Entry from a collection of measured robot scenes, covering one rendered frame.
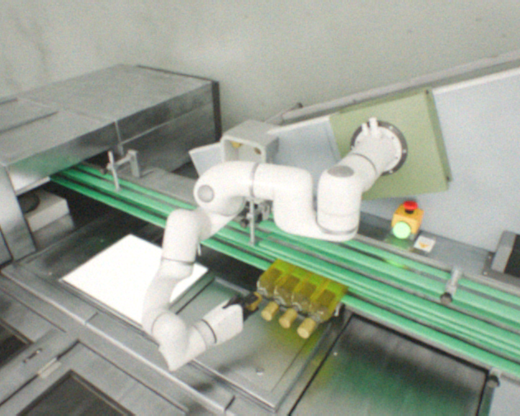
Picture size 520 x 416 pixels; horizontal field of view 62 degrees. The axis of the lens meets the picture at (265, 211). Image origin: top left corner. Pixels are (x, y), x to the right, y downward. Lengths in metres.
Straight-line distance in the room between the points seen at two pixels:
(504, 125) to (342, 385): 0.80
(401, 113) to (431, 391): 0.76
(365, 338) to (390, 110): 0.69
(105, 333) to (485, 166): 1.18
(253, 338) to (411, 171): 0.66
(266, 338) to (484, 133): 0.82
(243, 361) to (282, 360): 0.11
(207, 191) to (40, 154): 0.94
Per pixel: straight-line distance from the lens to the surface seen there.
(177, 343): 1.11
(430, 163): 1.19
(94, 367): 1.44
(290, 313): 1.22
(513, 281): 1.27
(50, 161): 1.84
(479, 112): 1.19
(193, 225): 1.07
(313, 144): 1.38
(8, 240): 1.85
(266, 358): 1.31
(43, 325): 1.62
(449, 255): 1.29
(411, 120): 1.16
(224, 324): 1.19
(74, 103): 2.26
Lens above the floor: 1.88
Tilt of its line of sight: 45 degrees down
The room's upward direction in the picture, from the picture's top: 131 degrees counter-clockwise
